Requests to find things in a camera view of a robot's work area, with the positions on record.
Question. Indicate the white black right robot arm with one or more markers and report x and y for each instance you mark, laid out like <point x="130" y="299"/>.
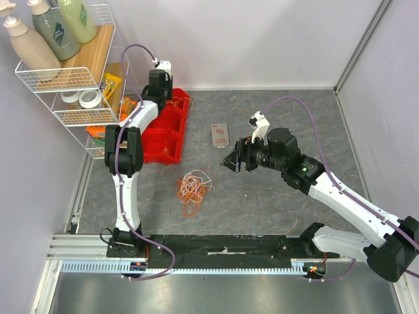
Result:
<point x="387" y="243"/>

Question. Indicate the beige pump bottle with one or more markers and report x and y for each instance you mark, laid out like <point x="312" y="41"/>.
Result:
<point x="30" y="46"/>

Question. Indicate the grey green pump bottle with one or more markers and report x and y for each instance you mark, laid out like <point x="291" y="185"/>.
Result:
<point x="54" y="30"/>

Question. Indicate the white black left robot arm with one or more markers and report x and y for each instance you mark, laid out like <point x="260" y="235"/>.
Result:
<point x="125" y="158"/>

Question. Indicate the white tape roll right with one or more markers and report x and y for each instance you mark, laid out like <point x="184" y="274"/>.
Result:
<point x="89" y="99"/>

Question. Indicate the red plastic bin near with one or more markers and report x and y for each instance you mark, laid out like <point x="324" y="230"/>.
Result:
<point x="161" y="146"/>

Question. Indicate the green packet bottom shelf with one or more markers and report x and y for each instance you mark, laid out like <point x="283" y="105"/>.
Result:
<point x="99" y="142"/>

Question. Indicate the red plastic bin far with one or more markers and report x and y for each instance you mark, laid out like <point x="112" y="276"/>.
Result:
<point x="181" y="100"/>

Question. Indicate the orange green small boxes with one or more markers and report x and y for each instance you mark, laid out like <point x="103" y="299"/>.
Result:
<point x="126" y="108"/>

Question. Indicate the light blue cable duct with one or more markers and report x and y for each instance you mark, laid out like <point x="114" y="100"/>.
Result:
<point x="141" y="268"/>

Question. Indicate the orange snack box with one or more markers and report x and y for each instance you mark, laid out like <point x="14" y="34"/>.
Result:
<point x="96" y="131"/>

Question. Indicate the white wire shelf rack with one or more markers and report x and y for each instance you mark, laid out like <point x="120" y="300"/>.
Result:
<point x="82" y="72"/>

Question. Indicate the red plastic bin middle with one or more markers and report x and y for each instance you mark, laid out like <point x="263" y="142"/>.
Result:
<point x="171" y="118"/>

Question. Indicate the red plastic bin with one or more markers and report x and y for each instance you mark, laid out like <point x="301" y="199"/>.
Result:
<point x="171" y="118"/>
<point x="161" y="146"/>
<point x="181" y="100"/>

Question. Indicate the yellow candy bag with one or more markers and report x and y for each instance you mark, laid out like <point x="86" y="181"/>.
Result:
<point x="109" y="84"/>

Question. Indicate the light green bottle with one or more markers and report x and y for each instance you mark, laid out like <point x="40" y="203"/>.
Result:
<point x="79" y="20"/>

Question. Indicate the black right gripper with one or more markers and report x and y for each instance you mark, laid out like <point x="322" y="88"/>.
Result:
<point x="245" y="154"/>

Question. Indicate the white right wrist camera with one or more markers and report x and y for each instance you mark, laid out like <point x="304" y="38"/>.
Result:
<point x="260" y="126"/>

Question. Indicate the white tape roll left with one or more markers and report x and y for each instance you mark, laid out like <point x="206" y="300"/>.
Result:
<point x="70" y="97"/>

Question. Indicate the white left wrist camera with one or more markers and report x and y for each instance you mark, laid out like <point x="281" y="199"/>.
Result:
<point x="164" y="65"/>

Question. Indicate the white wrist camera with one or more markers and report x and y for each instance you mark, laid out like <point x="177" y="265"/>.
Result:
<point x="260" y="126"/>
<point x="164" y="65"/>

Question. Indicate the white tape roll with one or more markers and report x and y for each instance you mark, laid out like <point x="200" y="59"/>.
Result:
<point x="89" y="99"/>
<point x="70" y="97"/>

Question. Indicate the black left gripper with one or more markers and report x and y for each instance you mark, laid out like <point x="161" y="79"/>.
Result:
<point x="170" y="94"/>

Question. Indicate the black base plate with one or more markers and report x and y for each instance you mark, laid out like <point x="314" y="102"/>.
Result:
<point x="226" y="251"/>

